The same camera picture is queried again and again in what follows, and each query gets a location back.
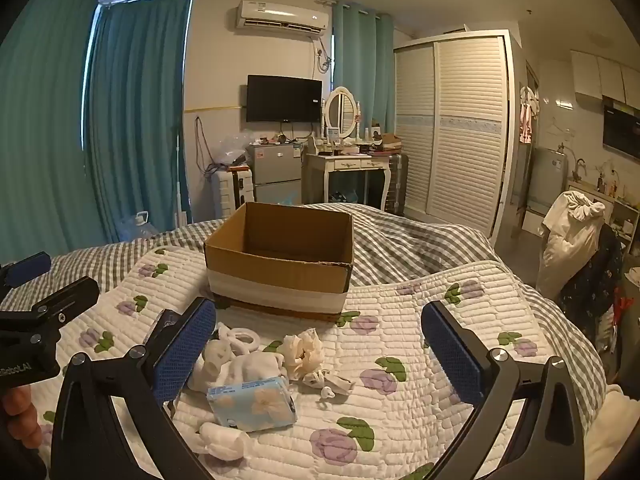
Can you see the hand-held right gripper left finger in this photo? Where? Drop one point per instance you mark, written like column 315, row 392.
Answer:
column 184, row 355

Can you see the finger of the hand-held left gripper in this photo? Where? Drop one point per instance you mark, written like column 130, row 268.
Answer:
column 30, row 267
column 70, row 296

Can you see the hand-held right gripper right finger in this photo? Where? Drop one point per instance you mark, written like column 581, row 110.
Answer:
column 452, row 355

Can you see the white plush toy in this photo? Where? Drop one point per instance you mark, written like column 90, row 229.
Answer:
column 250, row 365

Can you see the blue floral tissue packet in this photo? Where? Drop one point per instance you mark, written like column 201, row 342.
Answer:
column 250, row 402

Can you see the white sock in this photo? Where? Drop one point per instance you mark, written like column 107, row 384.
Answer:
column 225, row 442

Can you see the cardboard box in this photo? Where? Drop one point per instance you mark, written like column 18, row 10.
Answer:
column 280, row 280

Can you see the small white knotted cloth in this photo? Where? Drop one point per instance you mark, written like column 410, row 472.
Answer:
column 325, row 382

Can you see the person's left hand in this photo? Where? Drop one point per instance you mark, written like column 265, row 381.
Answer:
column 17, row 412

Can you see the white quilted floral blanket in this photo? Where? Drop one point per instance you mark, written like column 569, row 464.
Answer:
column 400, row 410

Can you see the large clear water bottle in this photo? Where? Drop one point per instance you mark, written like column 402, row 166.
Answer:
column 140, row 227

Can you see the wide teal curtain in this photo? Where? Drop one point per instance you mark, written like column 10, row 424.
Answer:
column 40, row 135

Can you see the dark floral garment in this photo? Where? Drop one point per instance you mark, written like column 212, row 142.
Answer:
column 595, row 290

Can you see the white pole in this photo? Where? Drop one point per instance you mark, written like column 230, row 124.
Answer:
column 181, row 175

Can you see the white garment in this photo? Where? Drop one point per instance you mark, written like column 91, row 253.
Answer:
column 572, row 240

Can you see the white suitcase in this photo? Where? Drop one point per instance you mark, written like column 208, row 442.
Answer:
column 232, row 192

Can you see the silver suitcase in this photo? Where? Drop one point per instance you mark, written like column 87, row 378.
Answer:
column 398, row 185

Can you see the narrow teal curtain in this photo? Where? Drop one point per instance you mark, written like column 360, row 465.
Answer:
column 140, row 110

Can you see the silver mini fridge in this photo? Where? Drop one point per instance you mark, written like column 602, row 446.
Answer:
column 275, row 172

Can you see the grey water heater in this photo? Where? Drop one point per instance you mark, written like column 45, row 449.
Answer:
column 550, row 175

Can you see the clear plastic bag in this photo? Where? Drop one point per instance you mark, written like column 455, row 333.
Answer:
column 230, row 150

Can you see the white dressing table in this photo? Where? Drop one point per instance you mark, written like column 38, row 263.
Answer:
column 345, row 165

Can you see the white louvred wardrobe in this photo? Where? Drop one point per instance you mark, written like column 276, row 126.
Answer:
column 455, row 135

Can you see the small brown box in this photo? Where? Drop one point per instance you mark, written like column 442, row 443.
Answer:
column 387, row 142

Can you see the hanging pink clothes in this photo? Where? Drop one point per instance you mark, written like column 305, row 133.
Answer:
column 527, row 115

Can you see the white oval vanity mirror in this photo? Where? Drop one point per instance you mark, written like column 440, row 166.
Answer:
column 341, row 110

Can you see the black range hood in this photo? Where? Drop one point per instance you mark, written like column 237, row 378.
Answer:
column 620, row 125

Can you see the light blue curtain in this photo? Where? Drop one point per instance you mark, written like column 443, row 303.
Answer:
column 365, row 70

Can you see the white air conditioner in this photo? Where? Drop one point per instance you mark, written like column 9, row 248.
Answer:
column 282, row 16

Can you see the black wall television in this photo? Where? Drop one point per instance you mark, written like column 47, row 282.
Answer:
column 282, row 98

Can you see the white wall cabinets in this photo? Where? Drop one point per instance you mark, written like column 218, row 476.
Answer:
column 605, row 75

